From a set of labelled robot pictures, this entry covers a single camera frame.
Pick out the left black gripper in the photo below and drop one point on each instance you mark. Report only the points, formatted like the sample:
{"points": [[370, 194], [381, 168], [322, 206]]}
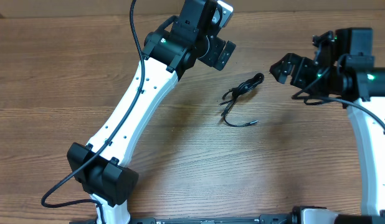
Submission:
{"points": [[212, 59]]}

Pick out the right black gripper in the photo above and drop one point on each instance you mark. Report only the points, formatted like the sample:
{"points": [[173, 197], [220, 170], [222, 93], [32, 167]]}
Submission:
{"points": [[299, 65]]}

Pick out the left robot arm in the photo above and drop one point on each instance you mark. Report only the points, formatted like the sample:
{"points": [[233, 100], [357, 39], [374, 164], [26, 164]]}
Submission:
{"points": [[102, 164]]}

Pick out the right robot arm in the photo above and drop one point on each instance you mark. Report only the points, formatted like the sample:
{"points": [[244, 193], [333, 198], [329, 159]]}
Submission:
{"points": [[343, 71]]}

